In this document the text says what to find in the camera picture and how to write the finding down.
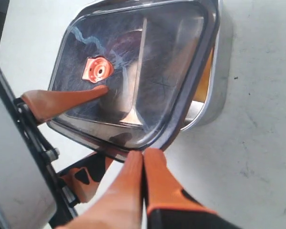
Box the dark transparent lunch box lid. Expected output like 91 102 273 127
47 0 220 161

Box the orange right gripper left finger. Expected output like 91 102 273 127
59 151 143 229

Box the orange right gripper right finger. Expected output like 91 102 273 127
143 147 225 229

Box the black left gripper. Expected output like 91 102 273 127
0 70 113 229

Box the stainless steel lunch box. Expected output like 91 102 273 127
90 0 234 132

